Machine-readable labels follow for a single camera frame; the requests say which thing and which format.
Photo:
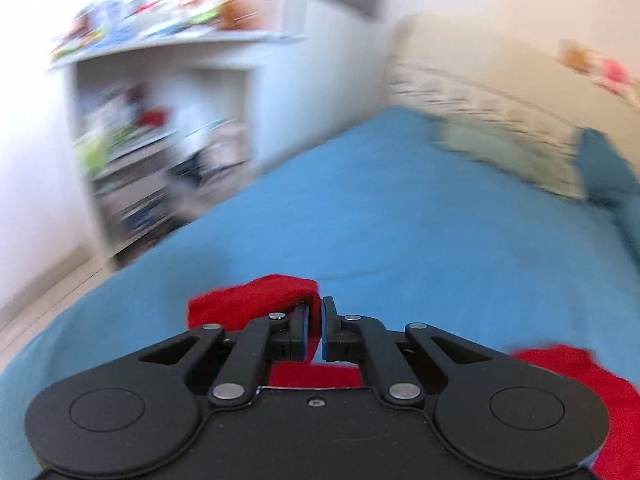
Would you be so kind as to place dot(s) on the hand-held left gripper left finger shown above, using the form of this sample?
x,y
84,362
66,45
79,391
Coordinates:
x,y
303,332

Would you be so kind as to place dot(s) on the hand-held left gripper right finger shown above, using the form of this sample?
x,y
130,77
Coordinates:
x,y
326,332

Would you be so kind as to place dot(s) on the red small garment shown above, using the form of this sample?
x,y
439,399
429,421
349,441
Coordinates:
x,y
235,302

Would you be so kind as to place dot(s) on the bed with blue sheet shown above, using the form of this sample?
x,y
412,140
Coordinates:
x,y
380,220

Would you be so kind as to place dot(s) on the patterned cream pillow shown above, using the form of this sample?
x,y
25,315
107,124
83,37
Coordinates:
x,y
480,125

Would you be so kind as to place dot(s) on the white shelf unit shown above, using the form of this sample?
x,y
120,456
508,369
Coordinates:
x,y
165,110

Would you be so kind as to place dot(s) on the beige headboard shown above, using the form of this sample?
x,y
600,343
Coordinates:
x,y
465,45

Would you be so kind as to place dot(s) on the blue pillow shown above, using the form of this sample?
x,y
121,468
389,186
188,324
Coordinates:
x,y
602,170

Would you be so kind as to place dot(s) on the row of colourful shelf-top things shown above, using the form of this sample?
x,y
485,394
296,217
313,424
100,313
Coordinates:
x,y
165,15

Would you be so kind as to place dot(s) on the toy on bed headboard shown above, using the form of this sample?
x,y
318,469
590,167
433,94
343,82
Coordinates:
x,y
595,67

